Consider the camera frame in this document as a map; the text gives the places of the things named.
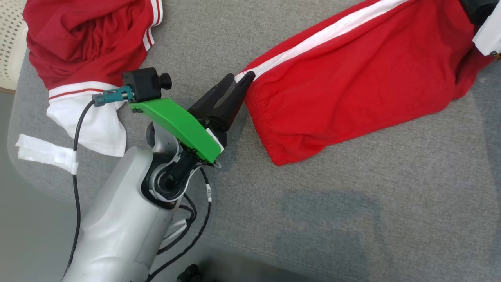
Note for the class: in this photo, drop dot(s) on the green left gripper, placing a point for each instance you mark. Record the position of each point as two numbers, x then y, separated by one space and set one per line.
180 125

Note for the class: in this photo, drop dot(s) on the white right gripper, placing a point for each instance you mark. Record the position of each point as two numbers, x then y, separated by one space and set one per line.
489 35

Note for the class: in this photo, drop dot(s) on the red shorts white stripe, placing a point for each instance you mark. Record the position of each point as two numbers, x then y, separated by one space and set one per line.
352 86

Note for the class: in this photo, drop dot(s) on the red jersey white trim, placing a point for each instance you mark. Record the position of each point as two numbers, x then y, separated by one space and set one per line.
86 43

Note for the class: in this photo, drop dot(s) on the grey fabric sofa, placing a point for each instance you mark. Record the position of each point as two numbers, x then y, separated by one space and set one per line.
332 203

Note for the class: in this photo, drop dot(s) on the white tape tag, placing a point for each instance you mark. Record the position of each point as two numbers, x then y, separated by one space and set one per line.
43 150

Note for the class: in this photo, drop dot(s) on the cream plastic laundry basket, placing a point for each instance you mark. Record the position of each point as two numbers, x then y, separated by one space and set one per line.
11 39

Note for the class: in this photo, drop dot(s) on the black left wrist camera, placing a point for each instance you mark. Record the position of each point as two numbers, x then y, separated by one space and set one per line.
145 84

